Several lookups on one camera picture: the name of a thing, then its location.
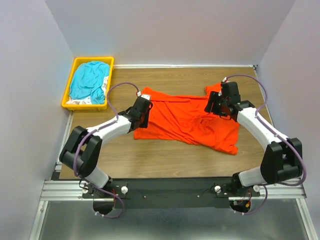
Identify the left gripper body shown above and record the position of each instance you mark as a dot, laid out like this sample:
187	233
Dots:
145	116

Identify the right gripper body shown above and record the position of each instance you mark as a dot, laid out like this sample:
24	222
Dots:
213	103

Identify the orange t shirt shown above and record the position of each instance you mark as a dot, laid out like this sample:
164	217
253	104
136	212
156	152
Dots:
183	118

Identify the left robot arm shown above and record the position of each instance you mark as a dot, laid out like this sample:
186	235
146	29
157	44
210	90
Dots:
82	148

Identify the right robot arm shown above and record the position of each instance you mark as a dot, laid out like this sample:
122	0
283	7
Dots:
282	159

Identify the white t shirt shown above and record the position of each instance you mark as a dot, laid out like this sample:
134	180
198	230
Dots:
91	91

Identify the light blue t shirt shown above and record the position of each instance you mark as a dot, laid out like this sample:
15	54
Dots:
91	69

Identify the yellow plastic bin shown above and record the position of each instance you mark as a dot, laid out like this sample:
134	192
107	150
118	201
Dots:
76	63

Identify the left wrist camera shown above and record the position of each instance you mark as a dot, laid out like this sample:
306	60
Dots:
145	96

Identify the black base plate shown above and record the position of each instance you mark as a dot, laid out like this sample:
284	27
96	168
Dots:
182	192

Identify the aluminium frame rail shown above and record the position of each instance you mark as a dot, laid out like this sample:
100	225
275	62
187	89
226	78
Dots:
280	212

